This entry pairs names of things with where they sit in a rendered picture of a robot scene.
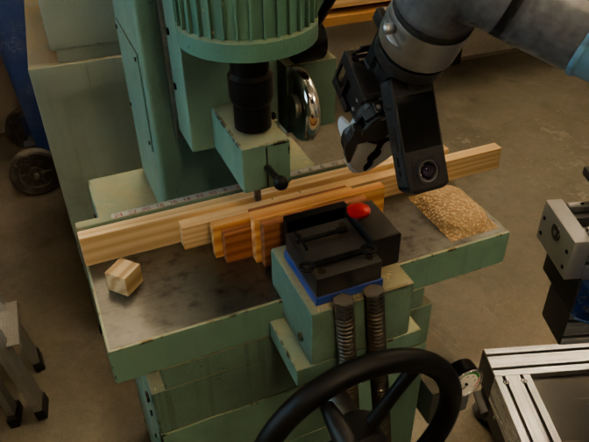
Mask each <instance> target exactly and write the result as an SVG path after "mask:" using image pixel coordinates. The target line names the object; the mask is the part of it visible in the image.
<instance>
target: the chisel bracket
mask: <svg viewBox="0 0 589 442"><path fill-rule="evenodd" d="M211 115H212V124H213V133H214V141H215V148H216V149H217V151H218V152H219V154H220V155H221V157H222V158H223V160H224V162H225V164H226V165H227V167H228V168H229V170H230V171H231V172H232V174H233V176H234V177H235V179H236V180H237V182H238V184H239V185H240V187H241V189H242V190H243V191H244V192H245V193H249V192H253V191H256V190H260V189H266V188H271V187H274V185H273V178H272V177H271V176H270V175H269V174H268V173H267V172H266V171H265V169H264V166H265V165H267V164H269V165H271V167H272V168H273V169H274V170H275V171H276V172H277V173H278V174H279V175H284V176H286V177H287V179H288V182H290V181H291V179H290V140H289V138H288V137H287V136H286V135H285V133H284V132H283V131H282V130H281V129H280V127H279V126H278V125H277V124H276V123H275V122H274V121H273V120H272V126H271V128H270V129H268V130H267V131H265V132H261V133H255V134H248V133H243V132H239V131H238V130H237V129H236V128H235V125H234V114H233V103H227V104H223V105H218V106H214V107H212V108H211Z"/></svg>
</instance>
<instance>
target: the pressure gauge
mask: <svg viewBox="0 0 589 442"><path fill-rule="evenodd" d="M451 365H452V366H453V367H454V369H455V370H456V372H457V373H458V376H459V379H460V382H461V386H462V389H463V390H462V397H465V396H468V395H470V394H471V393H472V392H473V391H474V390H475V389H476V388H477V387H478V386H479V385H480V383H481V382H482V380H483V373H482V372H481V371H480V370H479V369H478V368H477V367H476V365H475V364H474V363H473V362H472V361H471V360H469V359H461V360H457V361H455V362H453V363H451ZM465 383H468V386H466V387H465Z"/></svg>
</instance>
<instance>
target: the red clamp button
mask: <svg viewBox="0 0 589 442"><path fill-rule="evenodd" d="M370 213H371V209H370V207H369V206H368V205H367V204H365V203H352V204H350V205H349V206H348V207H347V214H348V215H349V216H350V217H353V218H356V219H361V218H365V217H368V216H369V215H370Z"/></svg>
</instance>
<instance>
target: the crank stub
mask: <svg viewBox="0 0 589 442"><path fill-rule="evenodd" d="M320 411H321V412H322V414H323V420H324V422H325V424H326V427H327V429H328V432H329V434H330V437H331V439H332V441H333V442H358V437H357V435H356V433H355V431H354V430H353V428H352V427H351V425H350V423H349V422H348V421H347V419H346V418H345V417H344V415H343V413H342V412H341V411H340V410H339V409H338V408H337V406H336V405H335V404H334V403H333V402H332V401H328V402H326V403H324V404H323V405H321V407H320Z"/></svg>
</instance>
